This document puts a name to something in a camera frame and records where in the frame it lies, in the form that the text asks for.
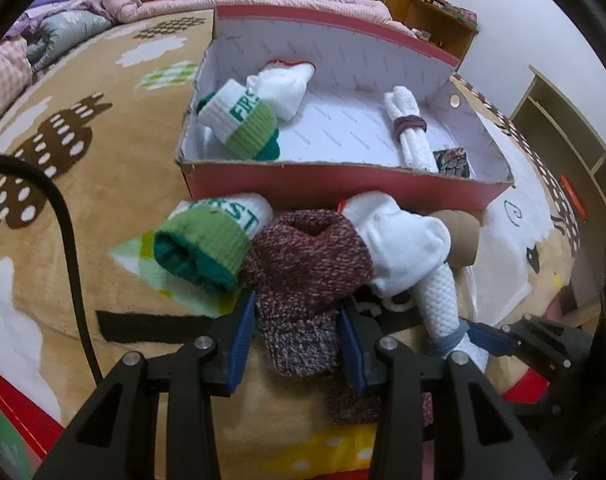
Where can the white towel maroon band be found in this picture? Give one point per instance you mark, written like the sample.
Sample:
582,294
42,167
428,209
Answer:
408,105

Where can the maroon knitted sock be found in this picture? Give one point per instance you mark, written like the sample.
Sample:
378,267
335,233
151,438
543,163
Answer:
353,405
303,270

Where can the pink rolled blanket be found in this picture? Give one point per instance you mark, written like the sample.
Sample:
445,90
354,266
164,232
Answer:
183,5

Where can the brown printed blanket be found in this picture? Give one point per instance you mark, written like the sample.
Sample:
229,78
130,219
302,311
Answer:
108,170

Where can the beige cylinder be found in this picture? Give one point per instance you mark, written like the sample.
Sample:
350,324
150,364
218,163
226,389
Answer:
458,240

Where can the red cardboard box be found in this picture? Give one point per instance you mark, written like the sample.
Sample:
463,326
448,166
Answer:
333,182

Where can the green and white sock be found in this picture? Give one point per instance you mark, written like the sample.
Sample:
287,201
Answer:
203,240
238,120

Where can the light wooden shelf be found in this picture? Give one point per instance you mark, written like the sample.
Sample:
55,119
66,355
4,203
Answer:
548,125

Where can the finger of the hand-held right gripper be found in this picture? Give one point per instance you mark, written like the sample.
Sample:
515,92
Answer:
488,337
545,362

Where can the white ribbed sock blue band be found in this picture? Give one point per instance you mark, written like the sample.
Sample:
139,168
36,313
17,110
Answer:
440,300

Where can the grey blue quilt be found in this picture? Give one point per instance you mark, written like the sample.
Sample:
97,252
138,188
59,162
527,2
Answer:
68,30

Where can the red bedsheet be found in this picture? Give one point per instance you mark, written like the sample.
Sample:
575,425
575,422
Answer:
18,400

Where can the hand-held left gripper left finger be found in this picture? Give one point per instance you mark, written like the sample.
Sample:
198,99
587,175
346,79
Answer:
240,345

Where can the red plastic item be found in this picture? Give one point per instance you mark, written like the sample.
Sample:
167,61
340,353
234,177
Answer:
573,195

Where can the dark patterned sock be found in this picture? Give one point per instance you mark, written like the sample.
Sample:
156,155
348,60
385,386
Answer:
452,162

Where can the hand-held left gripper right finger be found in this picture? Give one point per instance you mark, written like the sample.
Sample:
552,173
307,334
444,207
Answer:
352,350

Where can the pink checkered quilt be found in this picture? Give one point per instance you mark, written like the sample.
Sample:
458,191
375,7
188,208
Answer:
8,65

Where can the white sock with red trim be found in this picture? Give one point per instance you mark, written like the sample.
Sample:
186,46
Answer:
398,240
283,90

